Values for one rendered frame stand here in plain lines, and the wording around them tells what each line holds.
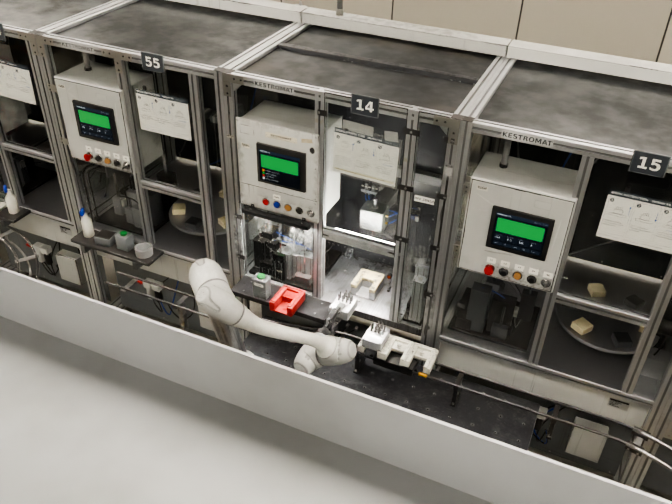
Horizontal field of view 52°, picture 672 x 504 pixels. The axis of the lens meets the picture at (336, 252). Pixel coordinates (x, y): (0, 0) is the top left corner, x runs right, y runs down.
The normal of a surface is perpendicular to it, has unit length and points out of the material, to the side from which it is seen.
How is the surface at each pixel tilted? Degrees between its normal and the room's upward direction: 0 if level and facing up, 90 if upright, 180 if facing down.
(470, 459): 90
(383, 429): 90
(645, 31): 90
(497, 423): 0
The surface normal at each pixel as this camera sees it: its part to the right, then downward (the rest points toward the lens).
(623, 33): -0.41, 0.52
